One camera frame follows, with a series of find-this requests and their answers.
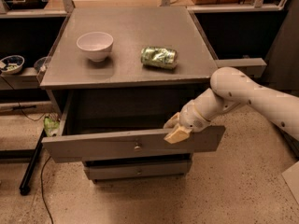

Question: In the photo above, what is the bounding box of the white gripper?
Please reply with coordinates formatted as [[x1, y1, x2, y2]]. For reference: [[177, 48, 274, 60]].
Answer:
[[164, 100, 210, 144]]

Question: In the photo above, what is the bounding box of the grey top drawer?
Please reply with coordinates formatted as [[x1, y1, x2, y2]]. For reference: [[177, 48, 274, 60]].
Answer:
[[43, 90, 225, 162]]

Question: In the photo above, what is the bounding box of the grey drawer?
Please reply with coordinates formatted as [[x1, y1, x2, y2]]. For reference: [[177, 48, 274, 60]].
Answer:
[[84, 160, 192, 180], [43, 90, 225, 162]]

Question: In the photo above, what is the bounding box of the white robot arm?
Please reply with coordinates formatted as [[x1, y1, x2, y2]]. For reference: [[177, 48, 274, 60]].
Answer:
[[164, 67, 299, 144]]

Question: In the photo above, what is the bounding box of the grey bottom drawer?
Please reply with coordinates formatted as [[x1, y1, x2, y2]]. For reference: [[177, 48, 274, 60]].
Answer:
[[84, 160, 192, 180]]

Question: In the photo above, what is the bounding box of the grey drawer cabinet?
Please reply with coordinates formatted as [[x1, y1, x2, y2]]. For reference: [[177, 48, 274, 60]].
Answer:
[[36, 6, 225, 183]]

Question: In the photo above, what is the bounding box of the crushed green soda can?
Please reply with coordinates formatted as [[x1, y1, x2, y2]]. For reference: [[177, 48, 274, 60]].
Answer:
[[140, 47, 178, 70]]

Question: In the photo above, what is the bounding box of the white ceramic bowl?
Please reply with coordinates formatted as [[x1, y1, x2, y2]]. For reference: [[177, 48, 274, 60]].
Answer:
[[77, 32, 114, 62]]

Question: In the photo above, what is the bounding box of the green snack bag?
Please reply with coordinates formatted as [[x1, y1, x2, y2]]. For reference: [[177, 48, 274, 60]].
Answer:
[[44, 117, 60, 137]]

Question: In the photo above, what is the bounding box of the small clear glass bowl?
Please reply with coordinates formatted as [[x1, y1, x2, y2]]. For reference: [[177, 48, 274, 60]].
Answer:
[[34, 56, 51, 73]]

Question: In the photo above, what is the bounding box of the grey left low shelf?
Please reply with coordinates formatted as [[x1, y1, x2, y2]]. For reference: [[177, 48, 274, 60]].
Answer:
[[0, 67, 39, 91]]

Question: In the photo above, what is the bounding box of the black metal table leg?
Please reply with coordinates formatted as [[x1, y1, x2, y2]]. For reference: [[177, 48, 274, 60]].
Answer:
[[19, 139, 42, 196]]

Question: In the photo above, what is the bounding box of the blue patterned bowl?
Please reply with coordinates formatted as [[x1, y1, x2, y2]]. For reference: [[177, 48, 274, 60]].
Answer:
[[0, 55, 24, 75]]

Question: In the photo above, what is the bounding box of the black floor cable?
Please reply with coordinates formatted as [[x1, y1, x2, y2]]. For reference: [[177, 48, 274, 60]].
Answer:
[[40, 155, 57, 224]]

